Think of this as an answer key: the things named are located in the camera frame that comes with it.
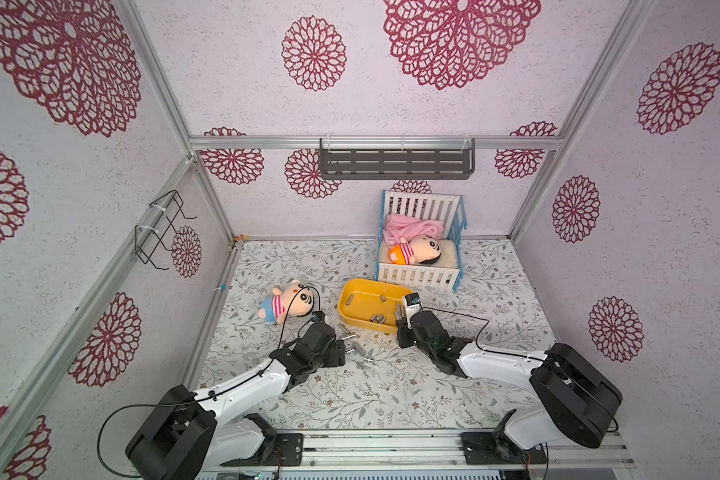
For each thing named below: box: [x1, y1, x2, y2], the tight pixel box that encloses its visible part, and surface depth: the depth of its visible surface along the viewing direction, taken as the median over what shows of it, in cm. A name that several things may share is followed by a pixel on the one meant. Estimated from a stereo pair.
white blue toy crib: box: [377, 190, 468, 293], surface depth 108 cm
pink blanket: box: [383, 213, 444, 245], surface depth 112 cm
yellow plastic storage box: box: [338, 278, 414, 334], surface depth 103 cm
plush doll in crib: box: [389, 236, 442, 265], surface depth 103 cm
